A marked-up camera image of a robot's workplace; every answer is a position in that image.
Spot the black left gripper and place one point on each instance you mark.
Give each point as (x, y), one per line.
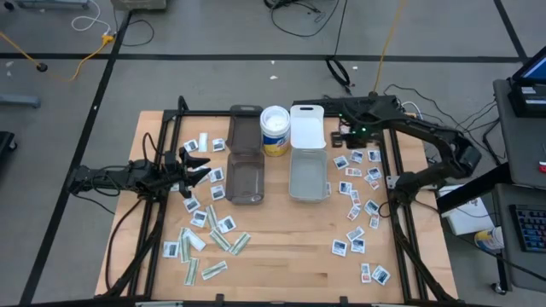
(166, 179)

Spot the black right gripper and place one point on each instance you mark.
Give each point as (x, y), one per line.
(360, 140)

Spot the white bandage wrapper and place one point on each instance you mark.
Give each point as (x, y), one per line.
(203, 142)
(197, 241)

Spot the green striped bandage wrapper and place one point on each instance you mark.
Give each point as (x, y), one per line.
(212, 216)
(220, 240)
(184, 247)
(214, 270)
(191, 271)

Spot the yellow blue wipes canister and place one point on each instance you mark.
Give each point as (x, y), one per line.
(275, 123)

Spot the packets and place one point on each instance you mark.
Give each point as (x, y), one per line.
(239, 243)

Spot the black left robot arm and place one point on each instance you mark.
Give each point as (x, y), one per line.
(115, 177)

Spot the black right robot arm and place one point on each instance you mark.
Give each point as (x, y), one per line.
(426, 128)

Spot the black control box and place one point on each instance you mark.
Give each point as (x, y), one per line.
(324, 104)

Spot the black desk beam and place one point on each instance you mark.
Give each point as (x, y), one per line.
(473, 187)

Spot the black floor plug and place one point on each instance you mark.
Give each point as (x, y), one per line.
(42, 67)

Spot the grey cart top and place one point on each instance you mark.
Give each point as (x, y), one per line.
(520, 149)

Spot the grey metal bar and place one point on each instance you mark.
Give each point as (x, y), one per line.
(19, 101)

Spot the black desktop device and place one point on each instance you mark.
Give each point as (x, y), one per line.
(524, 104)

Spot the small red object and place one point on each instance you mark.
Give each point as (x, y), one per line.
(542, 167)

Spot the laptop screen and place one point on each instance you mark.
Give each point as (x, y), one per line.
(535, 70)

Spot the black keyboard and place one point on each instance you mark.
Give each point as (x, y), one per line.
(531, 228)

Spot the grey equipment base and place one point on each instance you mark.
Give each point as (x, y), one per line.
(51, 3)

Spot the black caster wheel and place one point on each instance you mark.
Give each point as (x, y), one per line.
(498, 288)

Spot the grey desk surface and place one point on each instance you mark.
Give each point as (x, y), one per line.
(512, 273)

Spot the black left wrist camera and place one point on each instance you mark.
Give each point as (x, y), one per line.
(170, 158)

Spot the silver mounting bracket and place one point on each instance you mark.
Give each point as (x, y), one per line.
(391, 182)

